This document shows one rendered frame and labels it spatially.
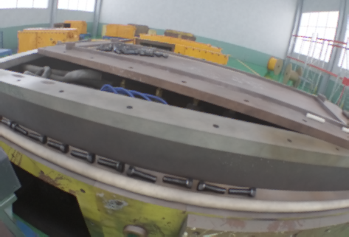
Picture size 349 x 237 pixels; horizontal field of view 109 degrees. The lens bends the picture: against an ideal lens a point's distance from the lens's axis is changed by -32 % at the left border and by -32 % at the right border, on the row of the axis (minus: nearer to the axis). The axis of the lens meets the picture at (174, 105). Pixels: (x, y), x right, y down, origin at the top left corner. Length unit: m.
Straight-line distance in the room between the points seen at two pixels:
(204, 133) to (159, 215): 0.16
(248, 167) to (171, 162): 0.14
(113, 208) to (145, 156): 0.12
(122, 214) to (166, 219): 0.08
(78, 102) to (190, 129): 0.20
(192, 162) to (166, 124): 0.09
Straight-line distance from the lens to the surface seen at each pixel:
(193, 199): 0.30
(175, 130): 0.29
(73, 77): 0.63
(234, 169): 0.35
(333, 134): 0.49
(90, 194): 0.36
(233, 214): 0.33
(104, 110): 0.32
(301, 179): 0.44
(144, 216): 0.35
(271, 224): 0.37
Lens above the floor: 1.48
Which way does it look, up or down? 24 degrees down
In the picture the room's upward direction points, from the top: 11 degrees clockwise
